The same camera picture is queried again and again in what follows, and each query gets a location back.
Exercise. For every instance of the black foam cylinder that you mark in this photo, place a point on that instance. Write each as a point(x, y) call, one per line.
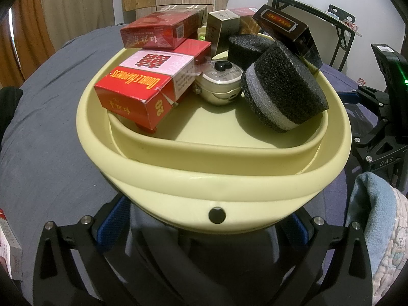
point(247, 47)
point(287, 79)

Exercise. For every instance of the grey blanket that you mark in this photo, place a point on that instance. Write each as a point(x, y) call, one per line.
point(47, 118)

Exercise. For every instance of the black chair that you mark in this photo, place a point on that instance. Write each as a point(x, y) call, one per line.
point(341, 14)

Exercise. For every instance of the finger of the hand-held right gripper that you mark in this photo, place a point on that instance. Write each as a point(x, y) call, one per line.
point(374, 140)
point(369, 95)

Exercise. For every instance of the red pink packet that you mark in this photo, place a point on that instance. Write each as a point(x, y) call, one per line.
point(349, 25)

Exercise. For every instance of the red white cigarette box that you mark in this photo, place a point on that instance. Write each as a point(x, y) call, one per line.
point(8, 245)
point(146, 83)

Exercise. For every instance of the beige curtain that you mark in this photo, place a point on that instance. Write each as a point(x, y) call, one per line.
point(76, 3)

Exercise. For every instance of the yellow plastic basin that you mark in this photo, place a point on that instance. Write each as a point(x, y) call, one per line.
point(223, 178)

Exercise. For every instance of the light blue blanket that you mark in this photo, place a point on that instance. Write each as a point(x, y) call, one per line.
point(369, 197)

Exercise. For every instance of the orange curtain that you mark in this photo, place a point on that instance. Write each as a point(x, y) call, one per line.
point(28, 32)

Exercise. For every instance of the black folding table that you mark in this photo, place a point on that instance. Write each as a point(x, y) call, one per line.
point(306, 3)

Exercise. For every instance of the purple bed sheet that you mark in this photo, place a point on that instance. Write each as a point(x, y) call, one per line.
point(334, 73)

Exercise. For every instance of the pale printed quilt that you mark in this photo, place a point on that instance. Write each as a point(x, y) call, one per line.
point(392, 248)

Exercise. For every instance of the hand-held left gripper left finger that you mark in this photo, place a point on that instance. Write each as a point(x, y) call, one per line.
point(111, 226)

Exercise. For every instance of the dark red cigarette carton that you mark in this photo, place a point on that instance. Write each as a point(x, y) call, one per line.
point(287, 27)

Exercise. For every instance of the silver round device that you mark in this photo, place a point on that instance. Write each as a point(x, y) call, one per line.
point(216, 86)

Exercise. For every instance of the gold cigarette box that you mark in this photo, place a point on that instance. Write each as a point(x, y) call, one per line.
point(188, 9)
point(223, 27)

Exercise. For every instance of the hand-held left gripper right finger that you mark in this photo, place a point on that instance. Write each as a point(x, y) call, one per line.
point(299, 231)

